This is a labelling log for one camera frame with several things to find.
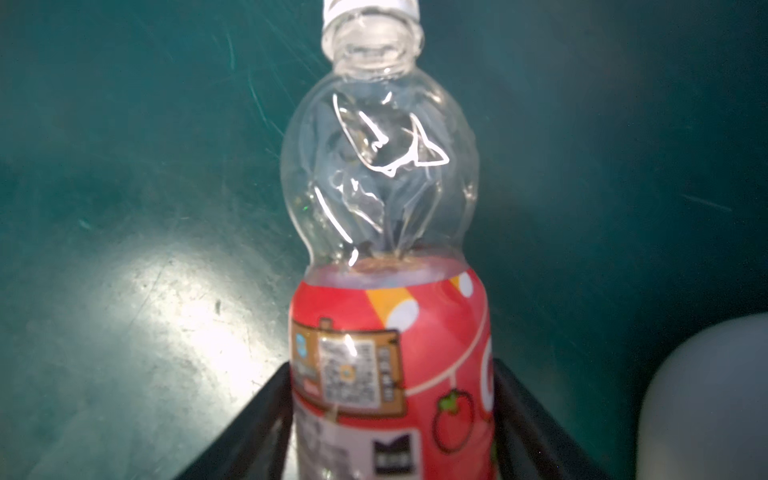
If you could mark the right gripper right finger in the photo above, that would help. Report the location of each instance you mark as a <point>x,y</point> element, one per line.
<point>530,443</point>

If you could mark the clear bottle red label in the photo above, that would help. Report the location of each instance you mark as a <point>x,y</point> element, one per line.
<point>390,337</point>

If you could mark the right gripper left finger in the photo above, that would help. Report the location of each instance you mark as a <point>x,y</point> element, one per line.
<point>255,444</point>

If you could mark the white waste bin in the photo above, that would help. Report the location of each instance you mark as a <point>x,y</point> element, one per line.
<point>704,415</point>

